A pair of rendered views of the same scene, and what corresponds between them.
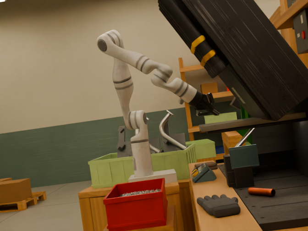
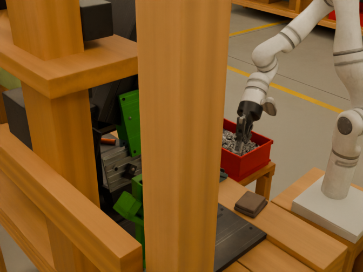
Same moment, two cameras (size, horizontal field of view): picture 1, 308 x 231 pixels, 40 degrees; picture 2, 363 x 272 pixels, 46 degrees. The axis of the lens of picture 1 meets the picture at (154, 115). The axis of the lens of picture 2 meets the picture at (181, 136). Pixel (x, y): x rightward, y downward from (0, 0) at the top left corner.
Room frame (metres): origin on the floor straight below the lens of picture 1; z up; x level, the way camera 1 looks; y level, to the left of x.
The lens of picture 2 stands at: (2.61, -1.21, 1.82)
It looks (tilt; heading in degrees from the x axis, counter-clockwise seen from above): 29 degrees down; 134
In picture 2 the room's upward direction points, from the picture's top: 1 degrees clockwise
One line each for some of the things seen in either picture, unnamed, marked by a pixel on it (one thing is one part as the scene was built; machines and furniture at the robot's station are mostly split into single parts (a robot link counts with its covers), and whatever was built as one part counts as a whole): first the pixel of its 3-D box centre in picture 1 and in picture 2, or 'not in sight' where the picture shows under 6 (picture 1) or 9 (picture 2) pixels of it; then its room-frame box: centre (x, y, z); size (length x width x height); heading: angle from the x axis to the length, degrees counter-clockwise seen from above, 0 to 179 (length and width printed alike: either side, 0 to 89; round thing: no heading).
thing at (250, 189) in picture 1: (261, 191); (105, 141); (1.29, -0.29, 0.91); 0.09 x 0.02 x 0.02; 35
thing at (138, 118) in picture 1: (138, 127); (350, 133); (2.15, 0.09, 1.14); 0.09 x 0.09 x 0.17; 74
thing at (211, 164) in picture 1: (205, 166); (250, 203); (1.98, -0.20, 0.91); 0.10 x 0.08 x 0.03; 97
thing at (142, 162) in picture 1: (142, 158); (339, 172); (2.14, 0.09, 0.98); 0.09 x 0.09 x 0.17; 85
